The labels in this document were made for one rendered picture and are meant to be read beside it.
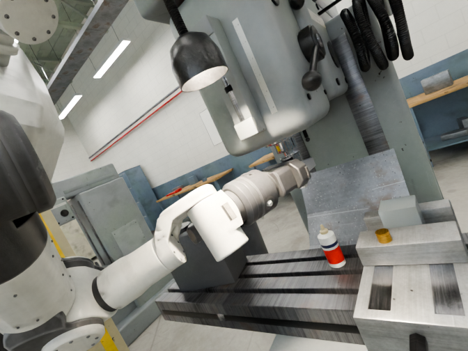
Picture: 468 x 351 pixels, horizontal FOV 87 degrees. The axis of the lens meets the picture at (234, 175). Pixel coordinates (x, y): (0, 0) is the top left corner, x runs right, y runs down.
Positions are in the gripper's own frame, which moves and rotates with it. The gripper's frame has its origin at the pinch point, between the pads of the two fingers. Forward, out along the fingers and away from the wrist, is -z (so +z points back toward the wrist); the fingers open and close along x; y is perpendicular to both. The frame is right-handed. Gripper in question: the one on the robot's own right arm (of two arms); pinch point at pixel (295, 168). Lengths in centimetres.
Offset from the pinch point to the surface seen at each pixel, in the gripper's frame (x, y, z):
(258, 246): 163, 88, -78
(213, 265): 31.0, 19.9, 16.1
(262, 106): -5.9, -14.4, 7.5
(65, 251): 162, 6, 58
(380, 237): -14.7, 14.6, 2.6
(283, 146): -1.3, -5.8, 2.0
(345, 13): -8.5, -27.9, -26.6
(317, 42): -11.0, -21.6, -7.5
